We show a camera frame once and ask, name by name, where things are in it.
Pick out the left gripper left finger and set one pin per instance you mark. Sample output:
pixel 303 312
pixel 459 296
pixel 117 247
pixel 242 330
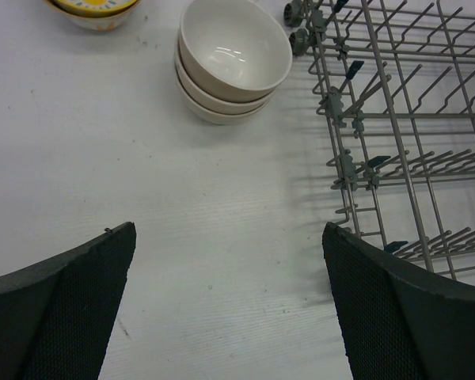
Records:
pixel 57 316

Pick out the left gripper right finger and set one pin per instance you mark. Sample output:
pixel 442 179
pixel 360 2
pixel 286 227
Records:
pixel 398 321

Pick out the plain beige bowl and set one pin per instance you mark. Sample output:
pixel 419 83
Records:
pixel 211 116

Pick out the floral green orange bowl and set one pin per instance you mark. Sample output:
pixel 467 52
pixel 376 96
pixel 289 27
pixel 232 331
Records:
pixel 97 24

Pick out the yellow checkered bowl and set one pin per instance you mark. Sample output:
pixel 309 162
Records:
pixel 94 8

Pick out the grey wire dish rack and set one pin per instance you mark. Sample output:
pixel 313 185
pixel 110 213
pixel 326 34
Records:
pixel 395 87

